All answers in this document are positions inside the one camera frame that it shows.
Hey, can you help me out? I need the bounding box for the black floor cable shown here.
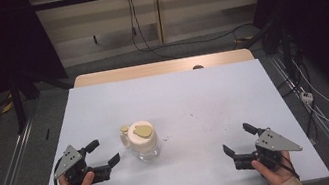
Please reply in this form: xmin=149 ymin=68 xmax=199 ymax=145
xmin=150 ymin=22 xmax=257 ymax=54

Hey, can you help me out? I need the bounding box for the white power strip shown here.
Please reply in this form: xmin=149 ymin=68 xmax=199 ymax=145
xmin=299 ymin=90 xmax=315 ymax=106

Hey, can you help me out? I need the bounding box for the clear cup with cream lid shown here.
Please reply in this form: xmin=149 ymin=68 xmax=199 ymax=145
xmin=117 ymin=117 xmax=163 ymax=165

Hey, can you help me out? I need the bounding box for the wooden table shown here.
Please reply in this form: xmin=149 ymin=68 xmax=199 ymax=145
xmin=72 ymin=45 xmax=255 ymax=90

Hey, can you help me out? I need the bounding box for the white board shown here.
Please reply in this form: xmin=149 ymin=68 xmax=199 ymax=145
xmin=18 ymin=48 xmax=329 ymax=185

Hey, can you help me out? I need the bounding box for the black metal stand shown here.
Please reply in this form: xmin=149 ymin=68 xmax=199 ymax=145
xmin=6 ymin=62 xmax=81 ymax=135

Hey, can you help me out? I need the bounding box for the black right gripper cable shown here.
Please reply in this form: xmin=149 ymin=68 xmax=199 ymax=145
xmin=272 ymin=149 xmax=301 ymax=185

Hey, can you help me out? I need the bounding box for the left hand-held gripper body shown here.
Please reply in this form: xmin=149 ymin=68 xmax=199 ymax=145
xmin=49 ymin=140 xmax=98 ymax=185

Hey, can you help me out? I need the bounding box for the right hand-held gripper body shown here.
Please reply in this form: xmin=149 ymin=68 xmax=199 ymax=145
xmin=250 ymin=123 xmax=306 ymax=172

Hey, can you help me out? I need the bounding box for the person's right hand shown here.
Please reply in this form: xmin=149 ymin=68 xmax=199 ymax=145
xmin=249 ymin=150 xmax=296 ymax=185

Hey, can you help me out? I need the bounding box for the black hanging cable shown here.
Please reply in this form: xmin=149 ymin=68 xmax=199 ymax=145
xmin=125 ymin=0 xmax=181 ymax=67

